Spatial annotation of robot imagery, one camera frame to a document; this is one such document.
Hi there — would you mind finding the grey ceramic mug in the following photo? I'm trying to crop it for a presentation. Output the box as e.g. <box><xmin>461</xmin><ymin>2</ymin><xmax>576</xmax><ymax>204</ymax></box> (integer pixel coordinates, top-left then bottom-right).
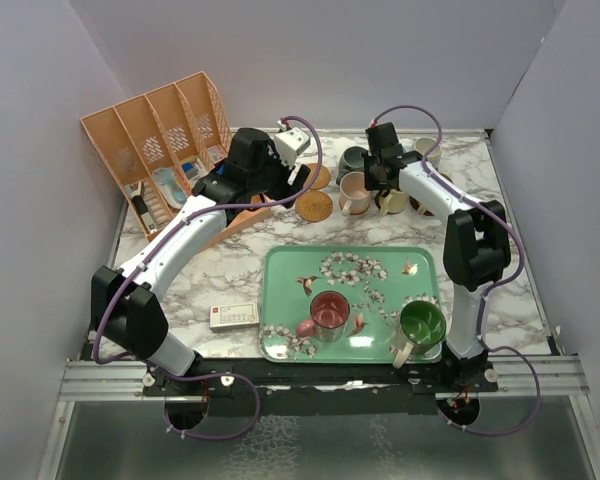
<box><xmin>336</xmin><ymin>146</ymin><xmax>366</xmax><ymax>185</ymax></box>

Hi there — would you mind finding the cream ceramic mug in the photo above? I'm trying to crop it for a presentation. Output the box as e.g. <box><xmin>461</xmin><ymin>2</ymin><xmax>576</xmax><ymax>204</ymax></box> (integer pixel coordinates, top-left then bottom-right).
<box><xmin>413</xmin><ymin>137</ymin><xmax>442</xmax><ymax>169</ymax></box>

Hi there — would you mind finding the yellow ceramic mug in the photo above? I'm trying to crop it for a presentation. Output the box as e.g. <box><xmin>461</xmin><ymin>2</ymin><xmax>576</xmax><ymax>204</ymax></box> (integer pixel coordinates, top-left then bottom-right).
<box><xmin>375</xmin><ymin>189</ymin><xmax>409</xmax><ymax>215</ymax></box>

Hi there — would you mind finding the pink ceramic mug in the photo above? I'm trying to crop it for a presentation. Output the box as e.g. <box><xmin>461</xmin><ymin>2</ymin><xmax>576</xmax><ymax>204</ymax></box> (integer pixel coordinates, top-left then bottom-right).
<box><xmin>339</xmin><ymin>172</ymin><xmax>371</xmax><ymax>216</ymax></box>

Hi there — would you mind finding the tan ceramic mug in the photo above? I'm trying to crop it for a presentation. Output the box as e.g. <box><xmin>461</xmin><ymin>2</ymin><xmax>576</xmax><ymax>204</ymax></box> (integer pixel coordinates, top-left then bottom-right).
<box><xmin>409</xmin><ymin>172</ymin><xmax>453</xmax><ymax>217</ymax></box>

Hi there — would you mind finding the green floral tray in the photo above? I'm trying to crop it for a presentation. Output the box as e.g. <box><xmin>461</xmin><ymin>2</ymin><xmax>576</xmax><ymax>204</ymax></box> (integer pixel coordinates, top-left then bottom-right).
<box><xmin>259</xmin><ymin>245</ymin><xmax>439</xmax><ymax>364</ymax></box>

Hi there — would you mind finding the red ceramic mug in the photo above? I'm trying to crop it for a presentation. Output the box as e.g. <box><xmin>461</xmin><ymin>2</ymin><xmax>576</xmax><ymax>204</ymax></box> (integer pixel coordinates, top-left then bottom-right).
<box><xmin>295</xmin><ymin>291</ymin><xmax>350</xmax><ymax>343</ymax></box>

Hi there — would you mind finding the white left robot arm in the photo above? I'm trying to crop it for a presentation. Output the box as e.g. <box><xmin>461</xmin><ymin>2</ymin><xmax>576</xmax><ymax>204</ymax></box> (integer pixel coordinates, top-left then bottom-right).
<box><xmin>91</xmin><ymin>117</ymin><xmax>321</xmax><ymax>395</ymax></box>

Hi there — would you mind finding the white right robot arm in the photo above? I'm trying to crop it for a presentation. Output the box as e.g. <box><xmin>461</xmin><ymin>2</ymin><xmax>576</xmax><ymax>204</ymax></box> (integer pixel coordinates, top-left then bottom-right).
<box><xmin>363</xmin><ymin>122</ymin><xmax>511</xmax><ymax>391</ymax></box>

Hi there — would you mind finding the white red small box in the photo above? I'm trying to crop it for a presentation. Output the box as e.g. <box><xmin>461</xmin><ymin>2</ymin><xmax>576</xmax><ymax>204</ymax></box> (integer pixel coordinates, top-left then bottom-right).
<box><xmin>207</xmin><ymin>145</ymin><xmax>227</xmax><ymax>164</ymax></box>

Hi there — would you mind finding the white printed paper pack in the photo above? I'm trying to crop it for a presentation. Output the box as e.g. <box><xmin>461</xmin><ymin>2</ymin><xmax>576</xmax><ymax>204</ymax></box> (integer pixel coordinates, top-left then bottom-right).
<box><xmin>181</xmin><ymin>156</ymin><xmax>208</xmax><ymax>185</ymax></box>

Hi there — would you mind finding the light blue packaged tool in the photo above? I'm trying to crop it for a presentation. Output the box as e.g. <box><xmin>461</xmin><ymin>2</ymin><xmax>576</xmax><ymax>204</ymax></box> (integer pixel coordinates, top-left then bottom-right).
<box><xmin>152</xmin><ymin>167</ymin><xmax>189</xmax><ymax>210</ymax></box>

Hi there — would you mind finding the orange plastic file organizer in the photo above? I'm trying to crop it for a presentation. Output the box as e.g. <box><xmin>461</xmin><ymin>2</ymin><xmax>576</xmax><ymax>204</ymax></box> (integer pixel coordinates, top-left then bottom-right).
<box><xmin>79</xmin><ymin>71</ymin><xmax>274</xmax><ymax>251</ymax></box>

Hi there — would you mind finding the white small card box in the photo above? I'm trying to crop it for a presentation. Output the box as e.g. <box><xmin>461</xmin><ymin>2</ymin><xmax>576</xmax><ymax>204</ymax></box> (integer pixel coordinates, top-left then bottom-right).
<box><xmin>209</xmin><ymin>302</ymin><xmax>260</xmax><ymax>331</ymax></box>

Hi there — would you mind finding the green floral mug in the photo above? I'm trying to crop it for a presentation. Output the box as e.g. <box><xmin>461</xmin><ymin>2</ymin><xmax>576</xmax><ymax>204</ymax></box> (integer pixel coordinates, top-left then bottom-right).
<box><xmin>390</xmin><ymin>300</ymin><xmax>447</xmax><ymax>369</ymax></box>

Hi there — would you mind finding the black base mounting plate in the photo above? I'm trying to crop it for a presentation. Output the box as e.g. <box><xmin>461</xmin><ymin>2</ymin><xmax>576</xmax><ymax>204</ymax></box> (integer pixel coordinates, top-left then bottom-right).
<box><xmin>79</xmin><ymin>339</ymin><xmax>501</xmax><ymax>436</ymax></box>

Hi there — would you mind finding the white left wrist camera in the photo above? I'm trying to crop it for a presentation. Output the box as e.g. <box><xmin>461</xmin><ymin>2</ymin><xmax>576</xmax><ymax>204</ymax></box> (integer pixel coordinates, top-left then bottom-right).
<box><xmin>273</xmin><ymin>127</ymin><xmax>311</xmax><ymax>169</ymax></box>

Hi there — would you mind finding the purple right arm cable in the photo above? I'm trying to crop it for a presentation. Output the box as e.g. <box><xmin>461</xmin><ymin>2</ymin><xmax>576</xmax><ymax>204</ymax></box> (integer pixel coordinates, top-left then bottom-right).
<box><xmin>367</xmin><ymin>104</ymin><xmax>542</xmax><ymax>436</ymax></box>

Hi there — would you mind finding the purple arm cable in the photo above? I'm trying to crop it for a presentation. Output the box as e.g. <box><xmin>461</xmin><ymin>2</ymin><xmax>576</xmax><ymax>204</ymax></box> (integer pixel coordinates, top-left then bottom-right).
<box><xmin>90</xmin><ymin>115</ymin><xmax>324</xmax><ymax>441</ymax></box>
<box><xmin>367</xmin><ymin>104</ymin><xmax>542</xmax><ymax>436</ymax></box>

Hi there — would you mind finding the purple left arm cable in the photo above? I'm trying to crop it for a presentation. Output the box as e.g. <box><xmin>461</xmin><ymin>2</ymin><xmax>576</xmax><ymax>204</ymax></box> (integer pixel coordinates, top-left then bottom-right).
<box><xmin>90</xmin><ymin>115</ymin><xmax>324</xmax><ymax>441</ymax></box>

